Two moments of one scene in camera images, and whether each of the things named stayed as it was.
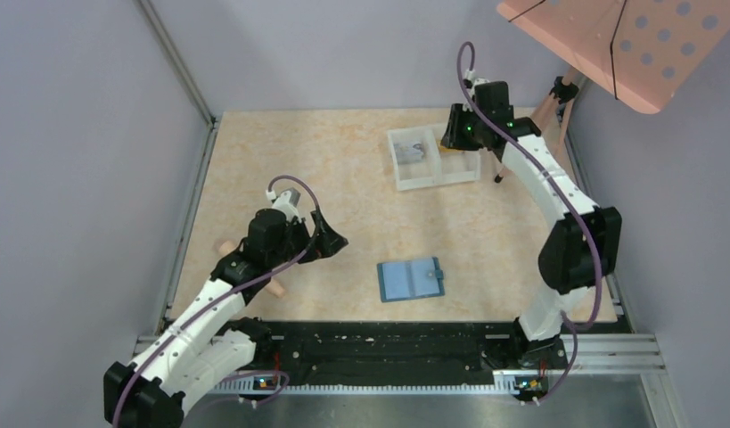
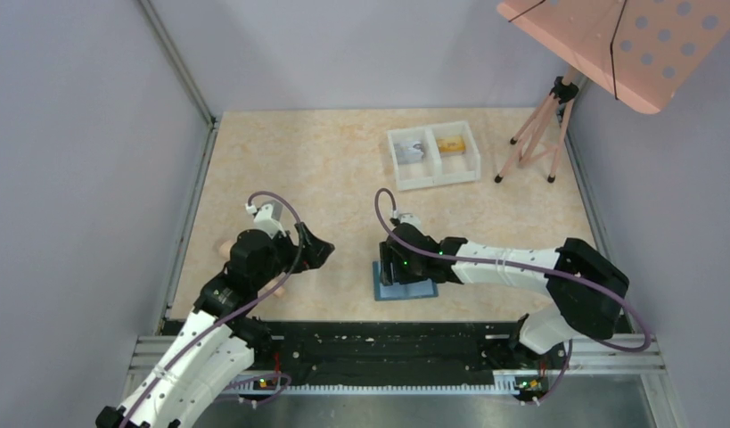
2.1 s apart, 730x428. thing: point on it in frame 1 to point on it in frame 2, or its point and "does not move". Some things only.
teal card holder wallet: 412,279 does not move
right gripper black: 456,132 to 389,264
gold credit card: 441,149 does not move
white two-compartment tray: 420,160 does not move
